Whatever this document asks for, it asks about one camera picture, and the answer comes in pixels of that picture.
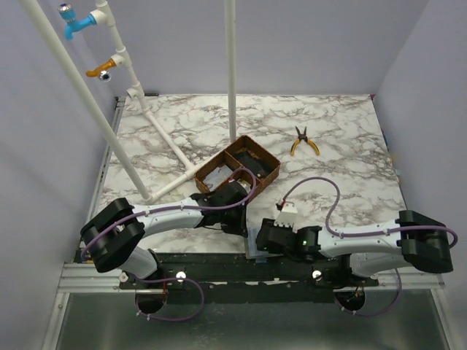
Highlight grey card holder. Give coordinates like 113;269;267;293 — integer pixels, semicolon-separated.
244;227;278;263

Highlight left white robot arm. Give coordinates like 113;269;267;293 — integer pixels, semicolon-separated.
80;181;249;279

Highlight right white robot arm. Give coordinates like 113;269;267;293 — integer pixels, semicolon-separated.
255;210;453;279

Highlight silver VIP card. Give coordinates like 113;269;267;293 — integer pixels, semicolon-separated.
202;164;234;191

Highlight woven brown divided basket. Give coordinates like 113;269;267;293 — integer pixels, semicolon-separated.
194;135;280;198

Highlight white diagonal pole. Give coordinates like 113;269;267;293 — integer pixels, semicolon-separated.
19;1;153;204

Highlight gold faucet tap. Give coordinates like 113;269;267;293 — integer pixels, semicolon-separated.
85;59;116;82

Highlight white vertical pole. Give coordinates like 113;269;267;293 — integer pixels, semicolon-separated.
224;0;236;143

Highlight blue faucet tap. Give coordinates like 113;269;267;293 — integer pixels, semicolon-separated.
58;3;97;40

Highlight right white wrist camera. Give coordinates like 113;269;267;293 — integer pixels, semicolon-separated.
274;201;298;229

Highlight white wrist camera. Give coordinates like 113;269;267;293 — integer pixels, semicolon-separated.
238;181;251;192
274;201;298;229

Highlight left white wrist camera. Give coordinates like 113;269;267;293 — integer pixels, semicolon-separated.
238;181;251;192

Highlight yellow handled pliers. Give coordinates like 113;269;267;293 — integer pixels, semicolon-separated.
290;126;320;156

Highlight aluminium frame rail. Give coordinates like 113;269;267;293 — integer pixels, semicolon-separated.
43;264;460;349

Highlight white PVC pipe frame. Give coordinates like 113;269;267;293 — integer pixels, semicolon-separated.
90;0;203;204

